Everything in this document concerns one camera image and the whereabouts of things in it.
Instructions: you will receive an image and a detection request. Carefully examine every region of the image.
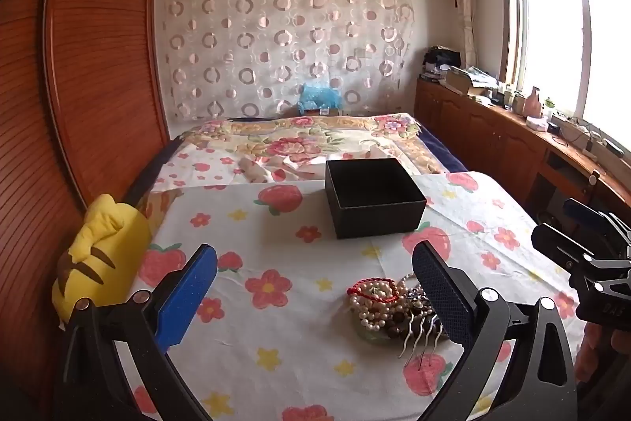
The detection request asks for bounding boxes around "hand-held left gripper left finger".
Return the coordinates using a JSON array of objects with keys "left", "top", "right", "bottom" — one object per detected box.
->
[{"left": 53, "top": 243, "right": 218, "bottom": 421}]

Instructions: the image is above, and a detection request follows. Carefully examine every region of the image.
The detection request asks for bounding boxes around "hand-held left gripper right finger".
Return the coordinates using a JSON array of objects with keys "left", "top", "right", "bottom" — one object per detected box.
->
[{"left": 411, "top": 241, "right": 579, "bottom": 421}]

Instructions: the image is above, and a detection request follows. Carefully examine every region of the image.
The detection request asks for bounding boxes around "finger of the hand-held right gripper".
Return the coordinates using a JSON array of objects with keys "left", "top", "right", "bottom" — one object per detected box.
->
[
  {"left": 531, "top": 223, "right": 614, "bottom": 276},
  {"left": 563, "top": 198, "right": 631, "bottom": 249}
]

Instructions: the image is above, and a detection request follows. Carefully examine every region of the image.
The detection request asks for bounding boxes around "silver hair comb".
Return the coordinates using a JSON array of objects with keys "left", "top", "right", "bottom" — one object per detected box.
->
[{"left": 399, "top": 311, "right": 447, "bottom": 361}]

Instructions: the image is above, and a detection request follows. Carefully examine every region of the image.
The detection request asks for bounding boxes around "brown bead bracelet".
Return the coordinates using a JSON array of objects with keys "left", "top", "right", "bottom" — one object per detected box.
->
[{"left": 383, "top": 301, "right": 435, "bottom": 339}]

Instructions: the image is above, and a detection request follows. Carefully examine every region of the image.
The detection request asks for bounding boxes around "white pearl necklace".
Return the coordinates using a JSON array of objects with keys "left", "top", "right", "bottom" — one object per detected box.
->
[{"left": 349, "top": 273, "right": 421, "bottom": 333}]

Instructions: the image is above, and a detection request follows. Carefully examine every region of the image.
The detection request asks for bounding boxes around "red cord bracelet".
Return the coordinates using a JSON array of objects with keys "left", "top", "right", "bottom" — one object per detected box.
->
[{"left": 346, "top": 279, "right": 402, "bottom": 304}]

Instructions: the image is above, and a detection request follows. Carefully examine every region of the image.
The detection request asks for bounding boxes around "black cardboard box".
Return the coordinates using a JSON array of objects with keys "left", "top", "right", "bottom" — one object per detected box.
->
[{"left": 324, "top": 157, "right": 427, "bottom": 240}]

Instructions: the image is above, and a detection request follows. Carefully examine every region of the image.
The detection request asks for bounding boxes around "red patterned cloth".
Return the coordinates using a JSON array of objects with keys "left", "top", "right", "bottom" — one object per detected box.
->
[{"left": 576, "top": 325, "right": 622, "bottom": 383}]

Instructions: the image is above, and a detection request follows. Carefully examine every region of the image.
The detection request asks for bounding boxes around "yellow striped plush toy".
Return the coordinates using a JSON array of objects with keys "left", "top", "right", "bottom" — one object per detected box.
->
[{"left": 52, "top": 193, "right": 153, "bottom": 332}]

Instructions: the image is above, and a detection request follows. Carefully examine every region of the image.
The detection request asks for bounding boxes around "pink bottle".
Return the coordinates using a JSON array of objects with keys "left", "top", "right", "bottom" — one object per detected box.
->
[{"left": 523, "top": 86, "right": 544, "bottom": 119}]

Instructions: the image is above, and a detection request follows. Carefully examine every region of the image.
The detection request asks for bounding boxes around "wooden low cabinet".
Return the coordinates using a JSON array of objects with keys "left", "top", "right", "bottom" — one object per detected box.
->
[{"left": 415, "top": 76, "right": 631, "bottom": 232}]

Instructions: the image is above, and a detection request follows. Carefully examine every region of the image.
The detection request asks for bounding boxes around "dark blue mattress cover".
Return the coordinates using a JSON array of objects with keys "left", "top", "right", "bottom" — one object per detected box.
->
[{"left": 420, "top": 129, "right": 468, "bottom": 175}]

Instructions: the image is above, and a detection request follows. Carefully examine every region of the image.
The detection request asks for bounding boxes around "wooden framed window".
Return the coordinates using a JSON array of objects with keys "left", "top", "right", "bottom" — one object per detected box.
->
[{"left": 495, "top": 0, "right": 631, "bottom": 146}]

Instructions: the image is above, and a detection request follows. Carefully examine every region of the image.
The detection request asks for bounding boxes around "floral blanket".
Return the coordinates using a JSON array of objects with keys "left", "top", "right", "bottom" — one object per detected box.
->
[{"left": 170, "top": 112, "right": 450, "bottom": 184}]

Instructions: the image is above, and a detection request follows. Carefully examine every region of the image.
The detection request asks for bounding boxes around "dark folded clothing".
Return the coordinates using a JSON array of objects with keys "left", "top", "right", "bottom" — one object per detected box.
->
[{"left": 423, "top": 46, "right": 463, "bottom": 73}]

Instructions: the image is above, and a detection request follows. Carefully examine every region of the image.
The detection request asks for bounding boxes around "blue plush toy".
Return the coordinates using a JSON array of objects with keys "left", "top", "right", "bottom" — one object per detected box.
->
[{"left": 297, "top": 82, "right": 342, "bottom": 111}]

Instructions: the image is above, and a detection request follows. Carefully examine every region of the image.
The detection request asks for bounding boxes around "circle patterned wall cloth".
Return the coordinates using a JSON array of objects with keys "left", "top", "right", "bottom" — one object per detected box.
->
[{"left": 157, "top": 0, "right": 415, "bottom": 123}]

